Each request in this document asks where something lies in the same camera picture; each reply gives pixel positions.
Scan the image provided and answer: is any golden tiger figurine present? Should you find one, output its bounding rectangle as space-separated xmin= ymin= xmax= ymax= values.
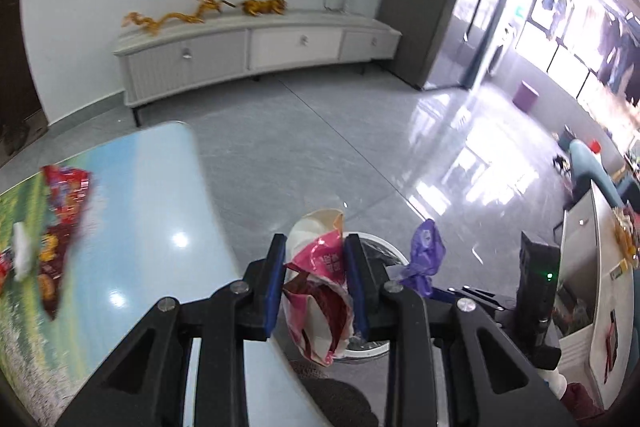
xmin=241 ymin=0 xmax=288 ymax=16

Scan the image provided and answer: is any pink white snack wrapper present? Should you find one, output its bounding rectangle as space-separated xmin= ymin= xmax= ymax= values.
xmin=281 ymin=208 xmax=358 ymax=367

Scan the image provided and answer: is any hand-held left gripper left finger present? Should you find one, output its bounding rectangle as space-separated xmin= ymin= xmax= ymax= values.
xmin=55 ymin=233 xmax=290 ymax=427

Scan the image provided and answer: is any white crumpled tissue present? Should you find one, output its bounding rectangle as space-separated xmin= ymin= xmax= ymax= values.
xmin=11 ymin=222 xmax=33 ymax=280

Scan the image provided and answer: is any row of hanging clothes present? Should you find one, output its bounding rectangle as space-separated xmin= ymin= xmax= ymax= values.
xmin=537 ymin=0 xmax=640 ymax=95

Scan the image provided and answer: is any dark object by door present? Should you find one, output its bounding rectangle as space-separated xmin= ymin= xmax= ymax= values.
xmin=0 ymin=122 xmax=31 ymax=158

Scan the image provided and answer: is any blue sofa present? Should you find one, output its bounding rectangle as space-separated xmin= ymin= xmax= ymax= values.
xmin=570 ymin=139 xmax=640 ymax=208

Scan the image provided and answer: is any yellow snack packet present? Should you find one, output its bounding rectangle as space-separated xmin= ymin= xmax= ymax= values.
xmin=612 ymin=207 xmax=639 ymax=268

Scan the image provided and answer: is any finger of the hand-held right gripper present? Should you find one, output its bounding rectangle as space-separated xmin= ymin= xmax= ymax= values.
xmin=431 ymin=284 xmax=521 ymax=314

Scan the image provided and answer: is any dark red wrapper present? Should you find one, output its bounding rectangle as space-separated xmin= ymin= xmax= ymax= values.
xmin=37 ymin=227 xmax=81 ymax=320

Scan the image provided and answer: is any black bin liner bag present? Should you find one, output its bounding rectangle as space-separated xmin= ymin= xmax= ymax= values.
xmin=360 ymin=239 xmax=401 ymax=282

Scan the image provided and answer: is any golden dragon figurine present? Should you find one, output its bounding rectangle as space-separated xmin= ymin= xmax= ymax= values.
xmin=122 ymin=0 xmax=236 ymax=35

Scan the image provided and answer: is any white round trash bin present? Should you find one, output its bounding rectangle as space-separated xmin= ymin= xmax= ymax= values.
xmin=345 ymin=232 xmax=406 ymax=360

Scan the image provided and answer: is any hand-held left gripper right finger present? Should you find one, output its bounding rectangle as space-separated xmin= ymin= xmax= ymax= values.
xmin=343 ymin=233 xmax=576 ymax=427

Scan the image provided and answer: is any purple stool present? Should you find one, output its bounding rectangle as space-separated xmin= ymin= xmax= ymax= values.
xmin=512 ymin=79 xmax=541 ymax=112

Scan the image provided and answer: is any purple plastic bag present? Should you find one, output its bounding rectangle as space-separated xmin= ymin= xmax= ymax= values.
xmin=400 ymin=218 xmax=447 ymax=300

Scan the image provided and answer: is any white side table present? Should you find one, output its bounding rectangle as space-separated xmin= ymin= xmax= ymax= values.
xmin=557 ymin=179 xmax=640 ymax=413

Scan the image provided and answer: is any dark brown door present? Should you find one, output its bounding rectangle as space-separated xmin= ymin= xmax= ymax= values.
xmin=0 ymin=0 xmax=48 ymax=132

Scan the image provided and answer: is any red snack packet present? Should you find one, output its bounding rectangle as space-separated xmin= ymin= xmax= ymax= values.
xmin=40 ymin=164 xmax=93 ymax=228

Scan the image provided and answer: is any white television cabinet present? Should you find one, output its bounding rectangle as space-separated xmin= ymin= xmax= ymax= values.
xmin=112 ymin=9 xmax=402 ymax=128

